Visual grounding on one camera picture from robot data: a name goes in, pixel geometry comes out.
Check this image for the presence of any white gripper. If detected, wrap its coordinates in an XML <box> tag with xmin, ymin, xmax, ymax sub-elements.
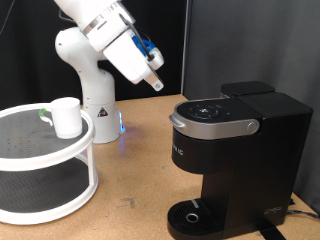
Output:
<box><xmin>102</xmin><ymin>29</ymin><xmax>165</xmax><ymax>92</ymax></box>

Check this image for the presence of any silver coffee machine handle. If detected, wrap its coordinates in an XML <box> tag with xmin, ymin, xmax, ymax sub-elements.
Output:
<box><xmin>168</xmin><ymin>97</ymin><xmax>261</xmax><ymax>141</ymax></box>

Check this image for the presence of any black Keurig coffee machine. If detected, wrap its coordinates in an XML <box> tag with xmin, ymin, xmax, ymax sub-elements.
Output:
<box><xmin>166</xmin><ymin>80</ymin><xmax>314</xmax><ymax>240</ymax></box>

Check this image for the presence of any white mug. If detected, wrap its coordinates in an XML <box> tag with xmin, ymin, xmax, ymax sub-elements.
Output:
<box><xmin>39</xmin><ymin>96</ymin><xmax>83</xmax><ymax>140</ymax></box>

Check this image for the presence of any black backdrop curtain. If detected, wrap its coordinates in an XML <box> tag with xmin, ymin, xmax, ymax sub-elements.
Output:
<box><xmin>0</xmin><ymin>0</ymin><xmax>188</xmax><ymax>111</ymax></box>

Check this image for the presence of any white two-tier turntable shelf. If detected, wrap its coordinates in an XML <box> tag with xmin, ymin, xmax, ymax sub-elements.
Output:
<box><xmin>0</xmin><ymin>102</ymin><xmax>99</xmax><ymax>226</ymax></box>

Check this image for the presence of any black tape strip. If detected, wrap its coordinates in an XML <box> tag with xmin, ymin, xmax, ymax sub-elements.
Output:
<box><xmin>254</xmin><ymin>226</ymin><xmax>288</xmax><ymax>240</ymax></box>

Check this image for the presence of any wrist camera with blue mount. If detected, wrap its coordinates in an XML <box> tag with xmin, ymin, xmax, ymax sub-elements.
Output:
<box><xmin>131</xmin><ymin>33</ymin><xmax>158</xmax><ymax>58</ymax></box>

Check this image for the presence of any black camera cable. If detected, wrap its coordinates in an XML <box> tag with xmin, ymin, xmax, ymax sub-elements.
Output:
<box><xmin>118</xmin><ymin>13</ymin><xmax>164</xmax><ymax>84</ymax></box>

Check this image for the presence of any braided power cord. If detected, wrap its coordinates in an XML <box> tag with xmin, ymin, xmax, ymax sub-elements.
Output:
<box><xmin>287</xmin><ymin>209</ymin><xmax>320</xmax><ymax>221</ymax></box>

